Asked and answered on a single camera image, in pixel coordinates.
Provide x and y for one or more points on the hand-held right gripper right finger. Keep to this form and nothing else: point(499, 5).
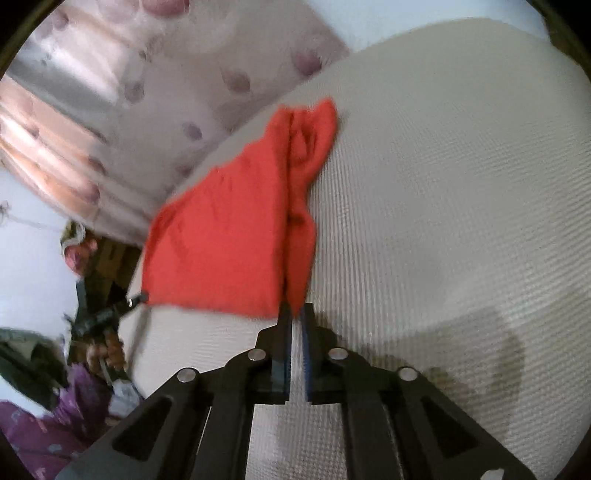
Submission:
point(306, 355)

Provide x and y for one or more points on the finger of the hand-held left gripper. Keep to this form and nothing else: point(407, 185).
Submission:
point(137, 300)

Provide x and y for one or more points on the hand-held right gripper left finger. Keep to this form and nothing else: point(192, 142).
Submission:
point(287, 350)

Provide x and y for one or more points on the red knit sweater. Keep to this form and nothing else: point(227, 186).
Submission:
point(231, 230)

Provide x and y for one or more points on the person's left hand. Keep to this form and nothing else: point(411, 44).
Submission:
point(110, 353)

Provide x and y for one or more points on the wooden cabinet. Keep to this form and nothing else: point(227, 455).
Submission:
point(108, 272)

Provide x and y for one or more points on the patterned hat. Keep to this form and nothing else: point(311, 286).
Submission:
point(76, 249)

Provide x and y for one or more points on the black bag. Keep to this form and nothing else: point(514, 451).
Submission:
point(27, 364)

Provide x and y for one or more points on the person's purple clothing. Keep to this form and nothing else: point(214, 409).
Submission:
point(51, 438)

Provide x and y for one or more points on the leaf print curtain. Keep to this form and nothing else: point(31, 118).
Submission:
point(138, 92)

